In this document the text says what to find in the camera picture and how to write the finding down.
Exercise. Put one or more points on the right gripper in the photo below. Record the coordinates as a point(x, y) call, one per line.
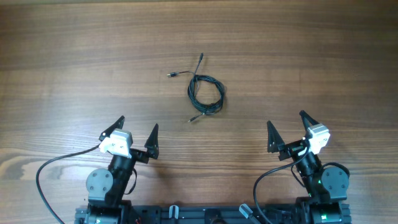
point(277, 144)

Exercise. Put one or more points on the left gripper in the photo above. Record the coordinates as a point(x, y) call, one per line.
point(150, 144)

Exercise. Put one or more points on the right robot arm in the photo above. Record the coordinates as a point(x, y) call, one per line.
point(326, 184)

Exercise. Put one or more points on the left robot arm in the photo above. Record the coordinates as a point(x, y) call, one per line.
point(106, 187)

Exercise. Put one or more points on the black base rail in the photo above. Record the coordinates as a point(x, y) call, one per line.
point(214, 214)

